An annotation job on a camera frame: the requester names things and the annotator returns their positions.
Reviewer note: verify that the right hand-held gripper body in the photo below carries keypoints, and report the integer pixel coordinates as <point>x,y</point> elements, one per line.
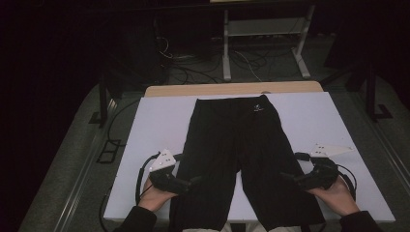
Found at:
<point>317,175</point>

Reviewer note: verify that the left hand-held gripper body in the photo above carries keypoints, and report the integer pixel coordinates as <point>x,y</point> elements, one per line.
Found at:
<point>165,175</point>

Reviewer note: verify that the black pants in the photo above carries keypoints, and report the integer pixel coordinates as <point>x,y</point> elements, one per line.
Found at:
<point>245,151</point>

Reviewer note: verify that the person's left hand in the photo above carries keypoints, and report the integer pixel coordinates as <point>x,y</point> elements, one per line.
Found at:
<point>154,198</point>

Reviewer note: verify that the person's right hand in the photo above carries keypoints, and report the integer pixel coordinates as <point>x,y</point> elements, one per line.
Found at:
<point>336,198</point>

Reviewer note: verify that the white table cover sheet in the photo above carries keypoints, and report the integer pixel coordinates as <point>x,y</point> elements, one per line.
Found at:
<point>161,122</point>

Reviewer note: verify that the black metal stand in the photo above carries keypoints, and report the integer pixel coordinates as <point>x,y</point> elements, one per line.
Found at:
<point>371,93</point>
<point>103,103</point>

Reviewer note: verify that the white metal stand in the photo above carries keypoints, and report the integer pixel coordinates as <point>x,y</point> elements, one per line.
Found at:
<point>227,48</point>

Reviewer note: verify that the black floor frame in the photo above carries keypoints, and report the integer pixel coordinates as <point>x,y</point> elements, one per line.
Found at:
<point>111,151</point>

